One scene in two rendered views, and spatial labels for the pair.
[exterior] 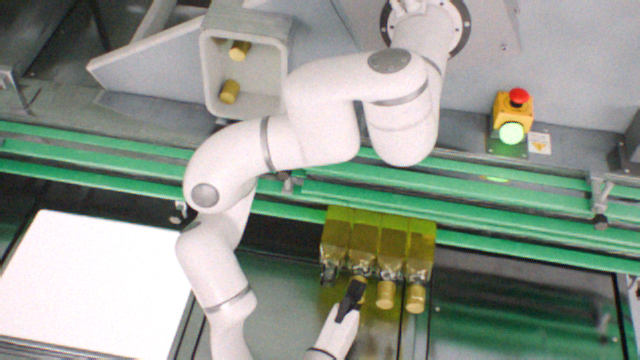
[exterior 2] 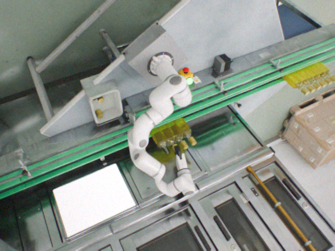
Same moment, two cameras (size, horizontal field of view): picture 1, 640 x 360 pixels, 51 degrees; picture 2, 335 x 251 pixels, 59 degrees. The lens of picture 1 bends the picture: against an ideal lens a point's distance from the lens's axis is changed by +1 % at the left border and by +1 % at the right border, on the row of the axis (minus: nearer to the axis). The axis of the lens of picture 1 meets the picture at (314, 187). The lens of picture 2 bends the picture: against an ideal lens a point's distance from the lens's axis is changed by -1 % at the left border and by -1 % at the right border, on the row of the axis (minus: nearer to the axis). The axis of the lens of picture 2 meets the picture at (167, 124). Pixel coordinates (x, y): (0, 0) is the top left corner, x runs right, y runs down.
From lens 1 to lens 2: 0.67 m
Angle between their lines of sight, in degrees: 22
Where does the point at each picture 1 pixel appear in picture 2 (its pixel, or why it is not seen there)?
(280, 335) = not seen: hidden behind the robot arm
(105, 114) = (58, 144)
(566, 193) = (211, 89)
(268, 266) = not seen: hidden behind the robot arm
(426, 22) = (165, 64)
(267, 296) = not seen: hidden behind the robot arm
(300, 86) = (157, 99)
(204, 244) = (145, 158)
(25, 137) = (37, 168)
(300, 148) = (161, 115)
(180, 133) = (89, 136)
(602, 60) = (202, 49)
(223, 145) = (141, 126)
